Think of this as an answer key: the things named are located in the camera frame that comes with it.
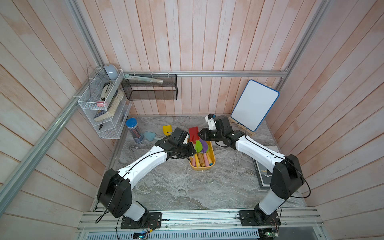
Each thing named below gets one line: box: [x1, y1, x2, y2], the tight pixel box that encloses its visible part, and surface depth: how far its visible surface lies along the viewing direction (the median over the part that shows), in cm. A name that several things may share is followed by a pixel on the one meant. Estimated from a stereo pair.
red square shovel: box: [188, 126, 200, 144], surface depth 90 cm
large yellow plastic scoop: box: [195, 153, 201, 168], surface depth 92 cm
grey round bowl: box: [104, 64, 119, 80], surface depth 84 cm
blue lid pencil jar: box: [126, 118, 144, 144], surface depth 95 cm
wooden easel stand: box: [228, 117, 256, 136], surface depth 105 cm
